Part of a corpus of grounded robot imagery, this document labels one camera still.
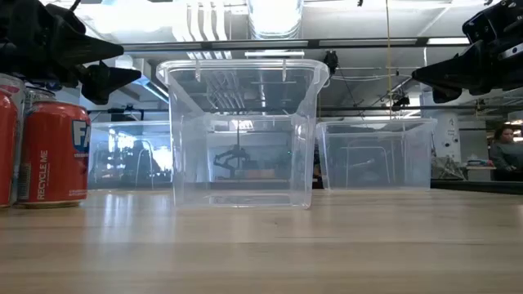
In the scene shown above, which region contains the white ceiling pipe bundle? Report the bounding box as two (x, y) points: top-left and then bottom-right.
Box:
(171, 0), (234, 60)

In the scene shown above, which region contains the red Fanta soda can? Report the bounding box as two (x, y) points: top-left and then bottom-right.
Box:
(18, 100), (92, 208)
(0, 87), (20, 208)

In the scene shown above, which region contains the clear plastic bin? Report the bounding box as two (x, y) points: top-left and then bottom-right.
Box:
(87, 120), (175, 191)
(156, 59), (330, 210)
(315, 117), (438, 192)

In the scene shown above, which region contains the white ceiling light bar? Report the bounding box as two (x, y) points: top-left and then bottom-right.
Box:
(244, 51), (306, 59)

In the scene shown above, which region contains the seated person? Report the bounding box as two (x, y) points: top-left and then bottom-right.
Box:
(488, 124), (523, 183)

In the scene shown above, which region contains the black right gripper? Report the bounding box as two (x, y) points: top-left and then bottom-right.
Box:
(411, 0), (523, 104)

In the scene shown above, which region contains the grey overhead beam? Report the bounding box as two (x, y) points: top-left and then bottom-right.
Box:
(122, 38), (471, 53)

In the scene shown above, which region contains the white round pillar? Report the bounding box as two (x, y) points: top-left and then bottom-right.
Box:
(432, 112), (461, 163)

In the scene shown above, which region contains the silver round ceiling duct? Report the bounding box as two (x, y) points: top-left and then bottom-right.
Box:
(248, 0), (304, 41)

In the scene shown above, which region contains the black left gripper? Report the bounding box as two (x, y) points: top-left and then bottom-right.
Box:
(0, 0), (142, 105)

